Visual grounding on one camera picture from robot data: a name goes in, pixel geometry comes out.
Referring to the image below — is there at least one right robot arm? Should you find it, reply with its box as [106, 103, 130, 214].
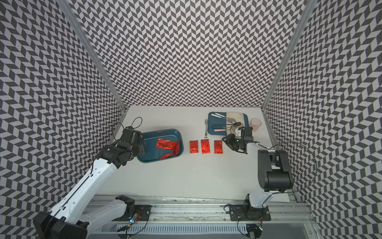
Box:
[222, 127, 294, 212]

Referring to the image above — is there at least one black spoon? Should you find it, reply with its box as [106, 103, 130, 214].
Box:
[212, 122, 242, 128]

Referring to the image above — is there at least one white handled spoon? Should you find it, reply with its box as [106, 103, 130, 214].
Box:
[211, 113, 236, 123]

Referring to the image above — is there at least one pink plastic cup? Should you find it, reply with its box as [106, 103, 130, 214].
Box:
[250, 118, 262, 132]

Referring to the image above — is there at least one red tea bag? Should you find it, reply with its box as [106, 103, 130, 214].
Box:
[160, 152, 174, 159]
[201, 139, 210, 154]
[156, 138, 177, 150]
[174, 139, 181, 156]
[190, 140, 199, 153]
[214, 140, 223, 154]

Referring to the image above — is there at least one teal storage box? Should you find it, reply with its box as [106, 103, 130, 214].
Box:
[137, 128, 184, 163]

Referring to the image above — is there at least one teal cutlery tray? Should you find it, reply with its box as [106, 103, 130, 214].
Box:
[207, 112, 249, 136]

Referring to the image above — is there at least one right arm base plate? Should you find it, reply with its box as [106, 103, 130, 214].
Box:
[225, 204, 271, 222]

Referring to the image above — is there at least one beige cloth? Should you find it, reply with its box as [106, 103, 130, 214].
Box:
[226, 112, 249, 136]

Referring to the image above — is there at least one striped straw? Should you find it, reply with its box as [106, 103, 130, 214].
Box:
[205, 119, 208, 139]

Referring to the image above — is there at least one aluminium front rail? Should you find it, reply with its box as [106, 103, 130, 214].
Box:
[71, 195, 317, 223]

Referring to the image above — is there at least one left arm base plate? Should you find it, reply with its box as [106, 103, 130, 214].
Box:
[114, 205, 152, 222]

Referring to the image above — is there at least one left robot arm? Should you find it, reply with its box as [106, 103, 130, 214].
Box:
[33, 126, 145, 239]

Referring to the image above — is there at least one pink handled spoon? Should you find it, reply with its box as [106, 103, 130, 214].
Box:
[213, 127, 239, 133]

